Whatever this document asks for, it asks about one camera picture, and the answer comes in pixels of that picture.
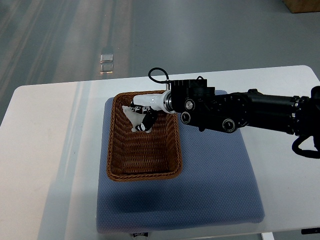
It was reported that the blue fabric mat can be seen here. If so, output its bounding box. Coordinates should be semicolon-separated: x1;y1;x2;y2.
96;99;265;234

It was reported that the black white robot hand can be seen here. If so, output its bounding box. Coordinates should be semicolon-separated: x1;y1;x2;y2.
129;93;168;133

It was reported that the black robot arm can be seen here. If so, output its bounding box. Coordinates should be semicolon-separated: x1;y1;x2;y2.
163;76;320;159

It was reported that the brown wicker basket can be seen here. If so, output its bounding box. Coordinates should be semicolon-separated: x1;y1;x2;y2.
106;91;183;182

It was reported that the black table bracket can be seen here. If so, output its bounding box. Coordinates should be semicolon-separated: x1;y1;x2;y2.
301;227;320;235

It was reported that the brown cardboard box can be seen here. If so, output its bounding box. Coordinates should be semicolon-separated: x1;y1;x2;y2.
282;0;320;14

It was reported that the black label tag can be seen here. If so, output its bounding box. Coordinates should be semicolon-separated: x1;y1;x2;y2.
132;232;149;238

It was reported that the white bear figurine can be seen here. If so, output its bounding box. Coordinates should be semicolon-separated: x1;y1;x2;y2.
122;105;146;132

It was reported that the silver floor plate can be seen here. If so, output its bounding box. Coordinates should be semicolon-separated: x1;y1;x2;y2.
100;53;114;74

